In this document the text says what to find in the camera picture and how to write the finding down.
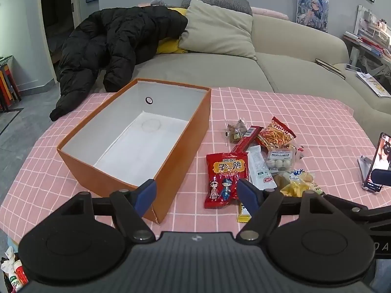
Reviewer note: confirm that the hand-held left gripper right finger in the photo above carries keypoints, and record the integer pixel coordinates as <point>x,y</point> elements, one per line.
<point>248,193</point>

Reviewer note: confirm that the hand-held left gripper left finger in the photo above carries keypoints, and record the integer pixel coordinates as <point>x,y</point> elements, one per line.
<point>146,193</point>

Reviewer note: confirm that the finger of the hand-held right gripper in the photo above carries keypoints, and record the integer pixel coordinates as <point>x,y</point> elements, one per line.
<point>360,212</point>
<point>381,177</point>

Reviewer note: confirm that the small yellow bar packet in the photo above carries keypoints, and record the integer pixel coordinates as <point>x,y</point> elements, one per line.
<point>243,215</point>

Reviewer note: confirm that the red cartoon snack packet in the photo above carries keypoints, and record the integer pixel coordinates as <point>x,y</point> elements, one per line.
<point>226,174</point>

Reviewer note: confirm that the white snack packet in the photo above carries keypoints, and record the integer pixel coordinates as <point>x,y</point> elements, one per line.
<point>258,164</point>

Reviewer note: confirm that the clear packet of white balls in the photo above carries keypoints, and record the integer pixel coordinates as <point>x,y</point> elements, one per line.
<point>281,160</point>

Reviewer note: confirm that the yellow snack packet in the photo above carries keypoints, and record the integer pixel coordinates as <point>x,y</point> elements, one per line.
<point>297,186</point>

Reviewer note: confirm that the orange cardboard box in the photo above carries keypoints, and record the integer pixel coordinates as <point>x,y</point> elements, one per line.
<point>183,158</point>

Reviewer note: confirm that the long red bar packet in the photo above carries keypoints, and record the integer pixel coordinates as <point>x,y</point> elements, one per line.
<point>247,140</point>

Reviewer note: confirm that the clear nut packet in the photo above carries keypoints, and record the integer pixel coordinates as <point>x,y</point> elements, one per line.
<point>236,131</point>

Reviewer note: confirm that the red stick snack bag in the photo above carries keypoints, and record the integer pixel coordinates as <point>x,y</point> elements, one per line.
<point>275,134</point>

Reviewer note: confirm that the smartphone on sofa arm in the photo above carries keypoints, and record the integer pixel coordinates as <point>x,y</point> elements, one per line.
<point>352,67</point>

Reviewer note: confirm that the smartphone on stand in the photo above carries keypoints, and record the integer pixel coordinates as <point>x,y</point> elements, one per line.
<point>381,155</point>

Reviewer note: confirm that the person's trouser leg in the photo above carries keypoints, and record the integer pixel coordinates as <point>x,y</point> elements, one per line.
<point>377,276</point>

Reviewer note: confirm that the books on sofa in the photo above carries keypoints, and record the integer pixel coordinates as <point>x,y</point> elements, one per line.
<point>374,84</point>

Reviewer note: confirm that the pink checked tablecloth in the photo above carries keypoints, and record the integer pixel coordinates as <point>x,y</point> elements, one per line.
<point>305,113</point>

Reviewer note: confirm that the dark book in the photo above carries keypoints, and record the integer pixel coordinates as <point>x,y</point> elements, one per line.
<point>330,67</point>

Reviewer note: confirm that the beige sofa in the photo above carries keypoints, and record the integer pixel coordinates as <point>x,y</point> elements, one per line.
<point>213,67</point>

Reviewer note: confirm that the stack of books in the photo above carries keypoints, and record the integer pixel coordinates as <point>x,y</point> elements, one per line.
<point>366,42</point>

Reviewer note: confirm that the yellow cloth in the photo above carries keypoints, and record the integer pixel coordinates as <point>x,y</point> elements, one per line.
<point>166,47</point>

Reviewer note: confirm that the black down jacket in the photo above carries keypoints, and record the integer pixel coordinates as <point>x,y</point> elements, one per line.
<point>116,42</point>

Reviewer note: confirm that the trash bin with wrappers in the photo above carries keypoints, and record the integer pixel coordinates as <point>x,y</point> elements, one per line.
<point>13,273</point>

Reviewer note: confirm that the white desk organizer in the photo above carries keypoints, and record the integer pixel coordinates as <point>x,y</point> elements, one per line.
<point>371,21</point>

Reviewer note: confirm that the beige pillow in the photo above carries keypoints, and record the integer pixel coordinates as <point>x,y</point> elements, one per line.
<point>217,27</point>

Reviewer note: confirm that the stack of coloured stools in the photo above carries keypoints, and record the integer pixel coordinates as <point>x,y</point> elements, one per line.
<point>7,85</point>

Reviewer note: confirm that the pink blanket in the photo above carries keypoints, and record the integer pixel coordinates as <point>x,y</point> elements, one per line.
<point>268,12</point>

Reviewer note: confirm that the printed figure pillow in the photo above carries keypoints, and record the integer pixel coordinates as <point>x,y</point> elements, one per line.
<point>311,9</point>

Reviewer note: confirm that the grey plush toy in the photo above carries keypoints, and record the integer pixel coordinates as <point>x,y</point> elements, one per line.
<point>158,1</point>

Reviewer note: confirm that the grey checked pillow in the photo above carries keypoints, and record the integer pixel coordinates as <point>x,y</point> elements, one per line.
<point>220,1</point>

